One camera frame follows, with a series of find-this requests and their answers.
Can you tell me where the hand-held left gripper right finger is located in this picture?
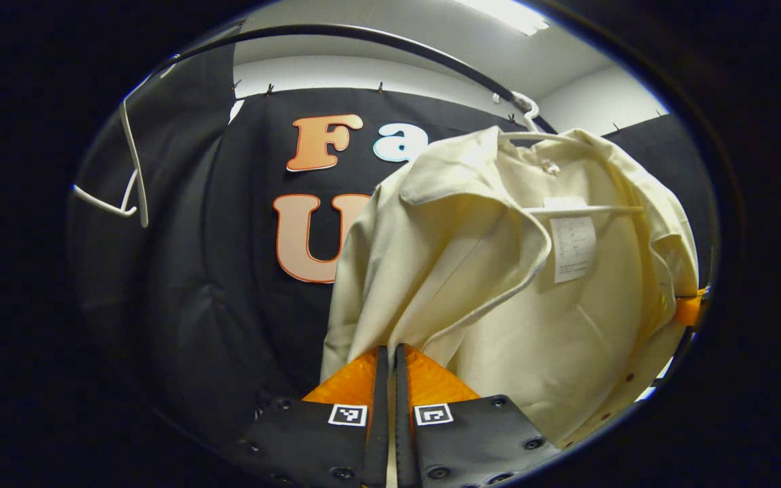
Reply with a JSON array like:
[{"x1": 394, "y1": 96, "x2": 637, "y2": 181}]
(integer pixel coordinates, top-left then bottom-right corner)
[{"x1": 394, "y1": 343, "x2": 562, "y2": 488}]

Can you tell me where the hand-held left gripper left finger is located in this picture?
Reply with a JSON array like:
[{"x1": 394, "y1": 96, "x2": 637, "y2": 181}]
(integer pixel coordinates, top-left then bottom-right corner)
[{"x1": 221, "y1": 344, "x2": 389, "y2": 488}]

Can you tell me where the cream button shirt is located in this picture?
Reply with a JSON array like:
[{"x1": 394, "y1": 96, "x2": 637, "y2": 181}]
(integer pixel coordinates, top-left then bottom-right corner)
[{"x1": 321, "y1": 125, "x2": 702, "y2": 448}]

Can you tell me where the white shirt hanger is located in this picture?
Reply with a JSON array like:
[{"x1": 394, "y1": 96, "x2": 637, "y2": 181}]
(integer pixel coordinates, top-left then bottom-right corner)
[{"x1": 492, "y1": 90, "x2": 645, "y2": 216}]

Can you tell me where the white empty hanger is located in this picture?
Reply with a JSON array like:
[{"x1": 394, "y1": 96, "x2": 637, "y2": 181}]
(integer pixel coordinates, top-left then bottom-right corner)
[{"x1": 71, "y1": 98, "x2": 151, "y2": 228}]

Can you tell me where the black backdrop cloth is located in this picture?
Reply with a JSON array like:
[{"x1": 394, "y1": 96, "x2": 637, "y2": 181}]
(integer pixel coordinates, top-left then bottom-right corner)
[{"x1": 68, "y1": 41, "x2": 713, "y2": 448}]

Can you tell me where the ceiling light panel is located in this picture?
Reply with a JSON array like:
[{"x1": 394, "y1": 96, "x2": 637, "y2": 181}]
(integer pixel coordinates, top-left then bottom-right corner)
[{"x1": 455, "y1": 0, "x2": 550, "y2": 36}]

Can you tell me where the black clothes rail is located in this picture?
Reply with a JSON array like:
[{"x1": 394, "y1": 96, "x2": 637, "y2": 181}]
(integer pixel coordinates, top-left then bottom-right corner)
[{"x1": 160, "y1": 23, "x2": 558, "y2": 135}]

